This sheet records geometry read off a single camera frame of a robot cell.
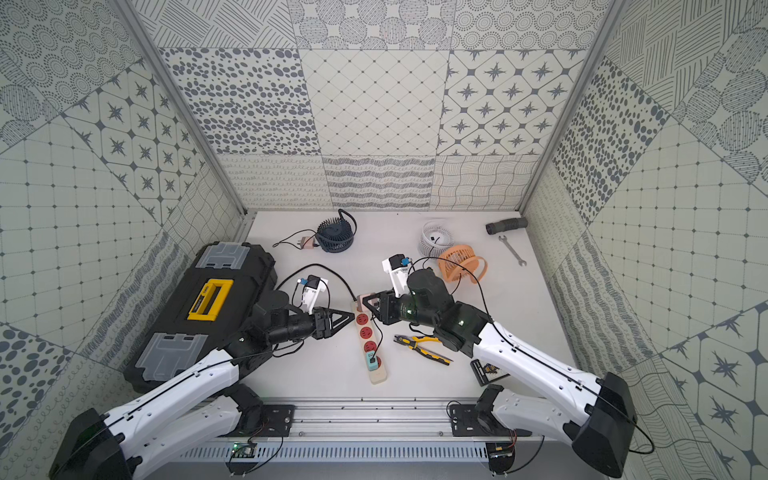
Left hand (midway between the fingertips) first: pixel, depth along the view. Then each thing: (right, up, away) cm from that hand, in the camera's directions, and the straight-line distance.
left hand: (346, 307), depth 74 cm
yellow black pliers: (+18, -13, +11) cm, 24 cm away
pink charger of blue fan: (-20, +15, +32) cm, 41 cm away
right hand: (+6, +2, -4) cm, 7 cm away
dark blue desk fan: (-9, +18, +31) cm, 37 cm away
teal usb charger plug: (+6, -16, +2) cm, 17 cm away
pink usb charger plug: (+4, +2, -5) cm, 7 cm away
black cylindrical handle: (+55, +22, +37) cm, 70 cm away
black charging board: (+37, -20, +6) cm, 43 cm away
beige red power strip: (+3, -9, +14) cm, 17 cm away
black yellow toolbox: (-34, +5, +5) cm, 35 cm away
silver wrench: (+56, +12, +35) cm, 67 cm away
